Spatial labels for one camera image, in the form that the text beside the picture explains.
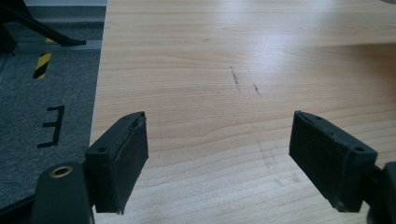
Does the black tape floor mark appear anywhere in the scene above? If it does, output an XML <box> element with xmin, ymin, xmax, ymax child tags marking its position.
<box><xmin>36</xmin><ymin>105</ymin><xmax>65</xmax><ymax>149</ymax></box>

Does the yellow black striped tape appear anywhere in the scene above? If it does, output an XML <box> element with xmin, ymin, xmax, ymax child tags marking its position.
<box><xmin>32</xmin><ymin>52</ymin><xmax>52</xmax><ymax>80</ymax></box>

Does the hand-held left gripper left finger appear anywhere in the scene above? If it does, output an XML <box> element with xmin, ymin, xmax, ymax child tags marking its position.
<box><xmin>84</xmin><ymin>110</ymin><xmax>149</xmax><ymax>216</ymax></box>

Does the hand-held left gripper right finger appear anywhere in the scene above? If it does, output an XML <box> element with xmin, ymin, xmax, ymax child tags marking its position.
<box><xmin>289</xmin><ymin>109</ymin><xmax>379</xmax><ymax>214</ymax></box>

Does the black stand leg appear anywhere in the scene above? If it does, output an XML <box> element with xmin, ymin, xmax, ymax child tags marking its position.
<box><xmin>0</xmin><ymin>0</ymin><xmax>87</xmax><ymax>54</ymax></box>

